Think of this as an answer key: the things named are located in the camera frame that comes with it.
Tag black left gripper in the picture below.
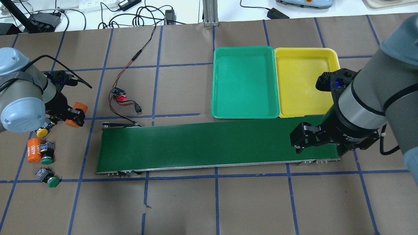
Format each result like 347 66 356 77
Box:
44 71 85 128

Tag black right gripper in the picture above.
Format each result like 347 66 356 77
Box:
290 68 381 156

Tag plain orange cylinder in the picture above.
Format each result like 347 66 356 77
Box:
63 102 88 128

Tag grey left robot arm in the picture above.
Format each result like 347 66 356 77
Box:
0 47 91 137

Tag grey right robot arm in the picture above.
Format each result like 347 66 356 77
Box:
290 14 418 182

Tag green push button near cylinder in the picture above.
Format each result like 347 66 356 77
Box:
40 141 55 165

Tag small black controller board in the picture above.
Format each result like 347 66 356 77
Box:
109 87 126 96

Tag green conveyor belt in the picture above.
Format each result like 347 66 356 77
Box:
96 117 341 174

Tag orange cylinder with label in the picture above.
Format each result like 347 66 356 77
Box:
26 138 43 164

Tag yellow plastic tray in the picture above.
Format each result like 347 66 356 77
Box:
274 47 340 118

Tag green push button apart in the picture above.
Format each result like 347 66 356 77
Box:
35 167 60 188

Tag green plastic tray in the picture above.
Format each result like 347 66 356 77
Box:
211 46 280 119

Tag white power strip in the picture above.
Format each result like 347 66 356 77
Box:
78 0 122 12

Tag black power adapter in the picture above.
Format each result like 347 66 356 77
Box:
267 8 290 19

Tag blue teach pendant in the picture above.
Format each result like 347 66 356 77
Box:
276 0 333 9

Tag red black power cable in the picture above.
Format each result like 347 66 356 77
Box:
108 24 156 126

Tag aluminium frame post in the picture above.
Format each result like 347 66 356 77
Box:
202 0 219 27

